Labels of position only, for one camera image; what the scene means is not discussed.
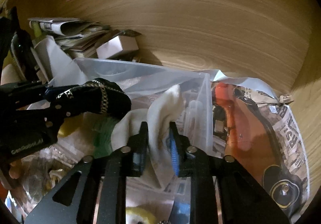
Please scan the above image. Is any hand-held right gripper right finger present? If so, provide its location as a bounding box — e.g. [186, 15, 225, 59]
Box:
[168, 122, 294, 224]

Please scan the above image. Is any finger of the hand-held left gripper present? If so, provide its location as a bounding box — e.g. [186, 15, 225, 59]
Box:
[10, 81, 79, 104]
[15, 103, 84, 129]

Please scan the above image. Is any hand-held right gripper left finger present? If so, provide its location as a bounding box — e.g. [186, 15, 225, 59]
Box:
[25, 122, 149, 224]

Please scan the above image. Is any white sock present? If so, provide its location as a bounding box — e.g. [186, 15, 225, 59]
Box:
[110, 85, 183, 189]

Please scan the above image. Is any black gold-patterned sock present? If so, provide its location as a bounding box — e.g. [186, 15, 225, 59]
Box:
[49, 78, 132, 120]

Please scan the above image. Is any clear plastic bag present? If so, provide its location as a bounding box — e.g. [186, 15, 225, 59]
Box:
[48, 57, 223, 159]

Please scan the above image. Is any yellow soft item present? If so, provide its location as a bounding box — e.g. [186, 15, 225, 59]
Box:
[125, 206, 157, 224]

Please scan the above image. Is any blue soft item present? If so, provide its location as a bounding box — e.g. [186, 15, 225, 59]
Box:
[173, 201, 191, 224]

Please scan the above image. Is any person's left hand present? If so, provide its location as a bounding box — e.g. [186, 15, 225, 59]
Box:
[0, 159, 22, 189]

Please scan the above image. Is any yellow cloth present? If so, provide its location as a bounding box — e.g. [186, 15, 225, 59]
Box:
[58, 120, 84, 139]

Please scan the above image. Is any white paper sheet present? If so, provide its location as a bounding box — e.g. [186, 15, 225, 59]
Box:
[35, 37, 79, 84]

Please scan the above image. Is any clear plastic packet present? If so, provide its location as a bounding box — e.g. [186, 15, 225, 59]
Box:
[20, 144, 84, 214]

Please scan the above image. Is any green cloth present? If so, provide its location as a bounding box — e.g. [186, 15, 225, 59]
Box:
[91, 116, 119, 158]

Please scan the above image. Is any stack of papers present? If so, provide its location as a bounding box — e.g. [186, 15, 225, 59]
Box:
[27, 17, 112, 54]

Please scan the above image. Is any orange printed bag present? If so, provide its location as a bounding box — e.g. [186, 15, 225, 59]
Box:
[210, 73, 311, 224]

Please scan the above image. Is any white cardboard box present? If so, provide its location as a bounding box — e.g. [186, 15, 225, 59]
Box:
[96, 29, 142, 60]

